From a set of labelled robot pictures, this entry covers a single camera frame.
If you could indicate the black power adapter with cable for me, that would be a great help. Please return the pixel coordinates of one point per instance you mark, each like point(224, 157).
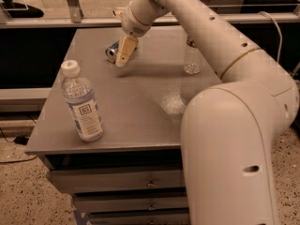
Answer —
point(21, 140)

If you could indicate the grey metal rail frame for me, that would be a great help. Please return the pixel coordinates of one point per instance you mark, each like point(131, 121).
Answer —
point(62, 16)

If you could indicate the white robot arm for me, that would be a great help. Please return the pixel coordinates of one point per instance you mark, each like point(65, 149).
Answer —
point(227, 130)

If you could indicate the clear water bottle red label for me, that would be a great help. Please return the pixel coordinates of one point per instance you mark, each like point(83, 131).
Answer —
point(192, 64)

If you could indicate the white labelled bottle green cap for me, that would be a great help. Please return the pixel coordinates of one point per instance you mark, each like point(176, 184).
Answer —
point(79, 95)

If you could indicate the silver blue Red Bull can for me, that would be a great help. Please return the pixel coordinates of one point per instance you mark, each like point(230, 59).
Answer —
point(112, 51)

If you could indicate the middle grey drawer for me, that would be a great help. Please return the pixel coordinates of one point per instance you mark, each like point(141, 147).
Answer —
point(132, 200)

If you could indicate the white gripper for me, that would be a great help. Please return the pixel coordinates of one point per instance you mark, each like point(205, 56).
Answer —
point(131, 22)

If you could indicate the black chair base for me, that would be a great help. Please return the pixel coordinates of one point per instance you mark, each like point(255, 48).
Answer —
point(19, 10)

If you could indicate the top grey drawer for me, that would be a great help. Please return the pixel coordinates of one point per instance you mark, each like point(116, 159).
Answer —
point(117, 179)

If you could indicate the grey drawer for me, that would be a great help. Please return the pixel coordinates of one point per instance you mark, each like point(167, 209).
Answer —
point(117, 179)
point(176, 216)
point(132, 200)

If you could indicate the bottom grey drawer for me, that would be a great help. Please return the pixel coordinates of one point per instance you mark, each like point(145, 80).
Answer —
point(176, 216)

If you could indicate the grey drawer cabinet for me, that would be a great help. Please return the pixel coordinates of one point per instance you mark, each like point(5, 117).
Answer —
point(141, 104)

